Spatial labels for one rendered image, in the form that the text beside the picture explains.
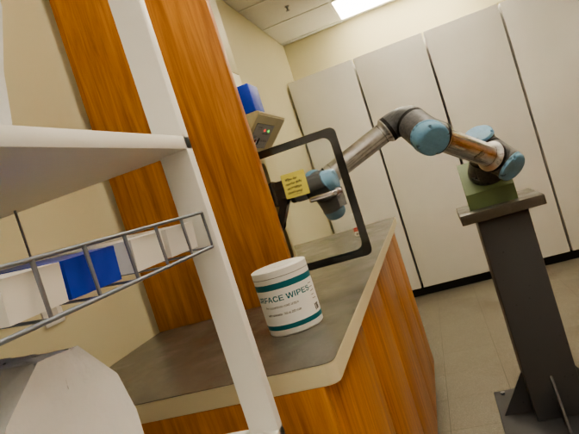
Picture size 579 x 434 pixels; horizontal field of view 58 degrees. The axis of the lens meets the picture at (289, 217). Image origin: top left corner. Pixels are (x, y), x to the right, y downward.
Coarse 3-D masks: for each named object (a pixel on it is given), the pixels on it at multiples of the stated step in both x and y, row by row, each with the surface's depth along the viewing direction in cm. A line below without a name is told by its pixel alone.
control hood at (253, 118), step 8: (256, 112) 158; (264, 112) 165; (248, 120) 159; (256, 120) 159; (264, 120) 166; (272, 120) 175; (280, 120) 183; (280, 128) 189; (272, 136) 185; (272, 144) 190
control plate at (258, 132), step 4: (260, 124) 165; (264, 124) 168; (256, 128) 163; (260, 128) 167; (264, 128) 170; (268, 128) 175; (272, 128) 179; (256, 132) 165; (260, 132) 169; (264, 132) 172; (268, 132) 177; (252, 136) 164; (256, 136) 167; (260, 136) 171; (264, 136) 175; (268, 136) 179; (264, 140) 177; (260, 144) 176; (264, 144) 179
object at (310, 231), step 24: (288, 144) 157; (312, 144) 155; (336, 144) 153; (264, 168) 160; (288, 168) 158; (312, 168) 156; (336, 168) 154; (312, 192) 157; (288, 216) 160; (312, 216) 158; (336, 216) 156; (360, 216) 154; (288, 240) 161; (312, 240) 159; (336, 240) 157; (360, 240) 155; (312, 264) 160
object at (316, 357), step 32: (384, 224) 265; (384, 256) 194; (320, 288) 154; (352, 288) 140; (256, 320) 139; (352, 320) 112; (160, 352) 137; (192, 352) 126; (288, 352) 102; (320, 352) 96; (128, 384) 116; (160, 384) 108; (192, 384) 101; (224, 384) 95; (288, 384) 91; (320, 384) 90; (160, 416) 99
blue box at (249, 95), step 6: (246, 84) 158; (240, 90) 159; (246, 90) 158; (252, 90) 162; (240, 96) 159; (246, 96) 159; (252, 96) 160; (258, 96) 166; (246, 102) 159; (252, 102) 159; (258, 102) 164; (246, 108) 159; (252, 108) 159; (258, 108) 162; (246, 114) 160
